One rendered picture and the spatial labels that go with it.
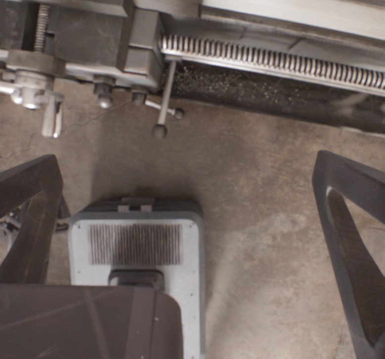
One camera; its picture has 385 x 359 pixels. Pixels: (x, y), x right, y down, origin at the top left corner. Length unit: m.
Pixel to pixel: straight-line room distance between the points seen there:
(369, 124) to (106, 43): 0.88
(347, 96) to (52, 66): 0.89
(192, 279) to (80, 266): 0.43
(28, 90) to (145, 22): 0.26
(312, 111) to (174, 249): 0.69
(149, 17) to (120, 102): 0.84
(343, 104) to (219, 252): 0.84
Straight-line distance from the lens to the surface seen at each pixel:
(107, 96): 0.74
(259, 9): 0.73
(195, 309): 1.42
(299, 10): 0.74
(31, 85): 0.68
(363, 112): 1.24
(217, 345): 1.82
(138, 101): 0.93
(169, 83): 0.89
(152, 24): 0.75
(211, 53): 0.80
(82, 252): 1.39
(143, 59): 0.73
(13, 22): 0.75
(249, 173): 1.54
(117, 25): 0.68
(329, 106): 1.19
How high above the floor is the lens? 1.51
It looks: 84 degrees down
